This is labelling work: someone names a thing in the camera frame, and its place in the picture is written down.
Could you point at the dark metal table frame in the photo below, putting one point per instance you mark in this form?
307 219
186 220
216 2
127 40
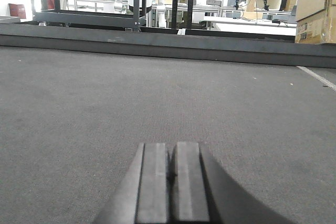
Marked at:
127 19

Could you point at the white work table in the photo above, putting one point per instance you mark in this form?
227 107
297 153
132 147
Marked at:
257 26

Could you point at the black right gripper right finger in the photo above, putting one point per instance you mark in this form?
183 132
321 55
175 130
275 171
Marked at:
203 192

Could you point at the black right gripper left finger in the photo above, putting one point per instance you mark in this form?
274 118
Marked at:
142 196

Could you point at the brown cardboard box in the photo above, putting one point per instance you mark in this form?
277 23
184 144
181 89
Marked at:
315 22

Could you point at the red bag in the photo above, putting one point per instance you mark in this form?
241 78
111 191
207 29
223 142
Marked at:
17 10

